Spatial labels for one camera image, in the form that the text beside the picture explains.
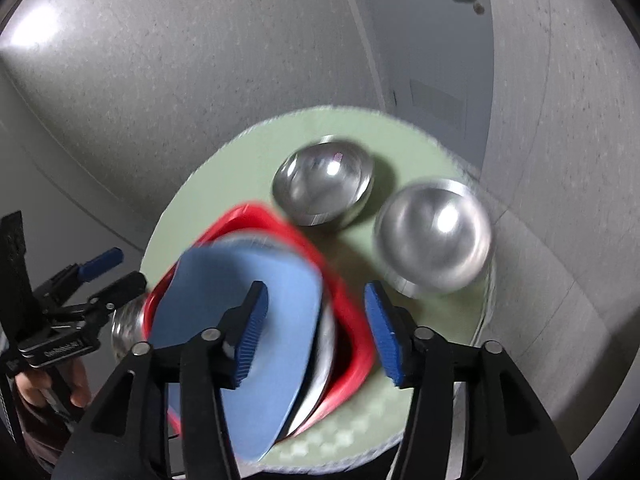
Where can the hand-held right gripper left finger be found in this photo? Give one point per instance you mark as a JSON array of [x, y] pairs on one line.
[[251, 332]]

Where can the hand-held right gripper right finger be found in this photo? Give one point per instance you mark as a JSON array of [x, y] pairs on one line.
[[382, 335]]

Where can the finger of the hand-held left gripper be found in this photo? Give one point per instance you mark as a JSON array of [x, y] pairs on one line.
[[102, 261], [122, 286]]

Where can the steel bowl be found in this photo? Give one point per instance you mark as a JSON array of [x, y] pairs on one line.
[[325, 180], [435, 235], [126, 331]]

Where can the blue plate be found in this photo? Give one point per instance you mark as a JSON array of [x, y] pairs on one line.
[[280, 280]]

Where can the red square plate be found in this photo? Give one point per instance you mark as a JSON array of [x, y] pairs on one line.
[[287, 230]]

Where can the person's left forearm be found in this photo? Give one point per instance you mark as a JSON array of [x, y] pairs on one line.
[[35, 435]]

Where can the person's left hand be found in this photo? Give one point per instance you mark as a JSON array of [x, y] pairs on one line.
[[76, 385]]

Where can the white plate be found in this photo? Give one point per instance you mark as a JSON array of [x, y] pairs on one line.
[[320, 360]]

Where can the round green table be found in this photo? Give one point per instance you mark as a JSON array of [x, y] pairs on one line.
[[240, 170]]

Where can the door vent grille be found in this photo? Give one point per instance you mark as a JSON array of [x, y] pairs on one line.
[[436, 101]]

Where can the grey door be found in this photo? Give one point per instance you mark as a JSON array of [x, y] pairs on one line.
[[425, 35]]

